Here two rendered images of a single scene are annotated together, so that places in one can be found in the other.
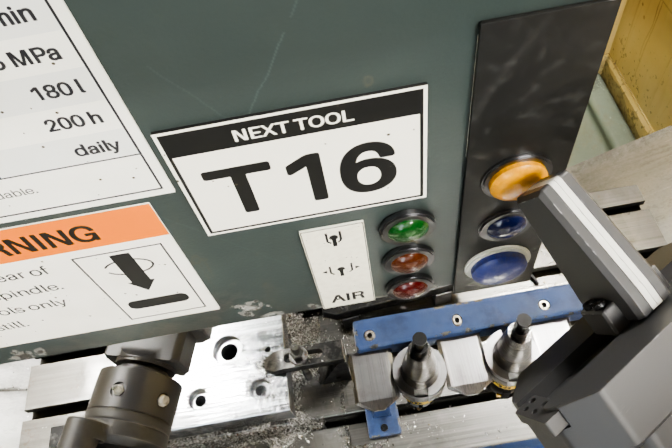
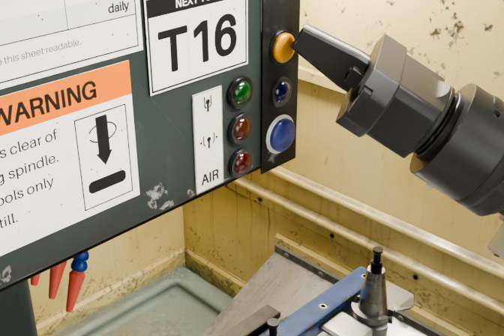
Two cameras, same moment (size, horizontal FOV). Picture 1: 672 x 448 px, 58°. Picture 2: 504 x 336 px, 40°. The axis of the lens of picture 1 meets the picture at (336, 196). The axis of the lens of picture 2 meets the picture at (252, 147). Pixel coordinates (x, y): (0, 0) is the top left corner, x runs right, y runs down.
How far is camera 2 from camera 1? 0.41 m
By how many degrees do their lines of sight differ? 45
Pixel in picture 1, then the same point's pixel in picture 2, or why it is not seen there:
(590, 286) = (341, 67)
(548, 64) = not seen: outside the picture
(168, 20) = not seen: outside the picture
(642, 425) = (395, 78)
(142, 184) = (130, 40)
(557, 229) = (316, 43)
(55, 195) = (88, 48)
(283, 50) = not seen: outside the picture
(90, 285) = (74, 157)
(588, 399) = (373, 73)
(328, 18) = not seen: outside the picture
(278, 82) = not seen: outside the picture
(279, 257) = (179, 126)
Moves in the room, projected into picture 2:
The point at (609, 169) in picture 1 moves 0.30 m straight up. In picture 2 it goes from (237, 316) to (236, 212)
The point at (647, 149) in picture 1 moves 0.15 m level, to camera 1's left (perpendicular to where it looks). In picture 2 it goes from (256, 288) to (214, 317)
